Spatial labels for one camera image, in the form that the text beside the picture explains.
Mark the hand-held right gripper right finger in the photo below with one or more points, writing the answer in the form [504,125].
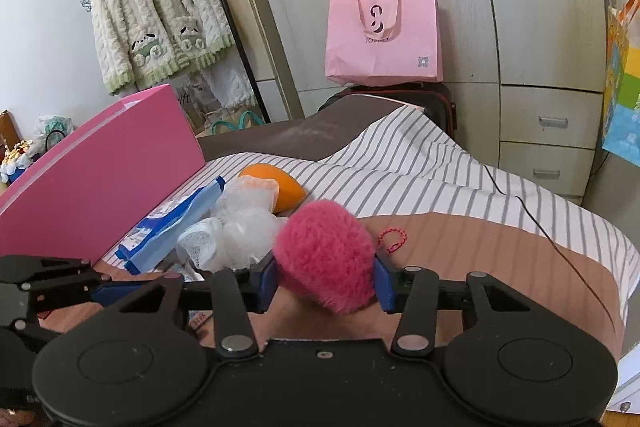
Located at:
[385,287]

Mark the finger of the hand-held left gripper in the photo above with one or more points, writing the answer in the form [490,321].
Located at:
[117,294]

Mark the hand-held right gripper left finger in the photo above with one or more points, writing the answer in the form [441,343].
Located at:
[265,284]

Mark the pink cardboard box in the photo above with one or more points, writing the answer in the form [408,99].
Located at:
[100,167]

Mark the person's left hand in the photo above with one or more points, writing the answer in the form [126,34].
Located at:
[15,418]

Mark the white mesh bath puff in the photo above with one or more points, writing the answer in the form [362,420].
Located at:
[235,227]

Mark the blue and white packet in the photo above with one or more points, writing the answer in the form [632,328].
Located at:
[160,232]

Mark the orange sponge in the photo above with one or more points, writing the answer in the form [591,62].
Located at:
[287,192]

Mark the brown ribbed mat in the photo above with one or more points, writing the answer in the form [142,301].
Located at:
[500,252]

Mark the striped bed sheet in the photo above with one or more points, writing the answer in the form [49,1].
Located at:
[425,167]

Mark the dark brown cloth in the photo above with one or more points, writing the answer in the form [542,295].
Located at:
[300,127]

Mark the flower bouquet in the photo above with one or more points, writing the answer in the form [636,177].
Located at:
[15,162]

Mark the white and teal bundle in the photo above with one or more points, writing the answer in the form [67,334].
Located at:
[55,127]

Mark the white pajama pants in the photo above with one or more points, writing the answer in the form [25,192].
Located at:
[225,87]

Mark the pink tote bag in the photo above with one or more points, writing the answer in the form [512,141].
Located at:
[385,37]

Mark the white fleece cardigan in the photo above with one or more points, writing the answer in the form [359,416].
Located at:
[150,17]

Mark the black clothes rack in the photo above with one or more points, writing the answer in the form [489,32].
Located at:
[225,7]

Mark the colourful paper gift bag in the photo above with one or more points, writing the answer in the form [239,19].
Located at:
[622,97]

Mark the grey wooden wardrobe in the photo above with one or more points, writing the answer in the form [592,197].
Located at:
[525,7]

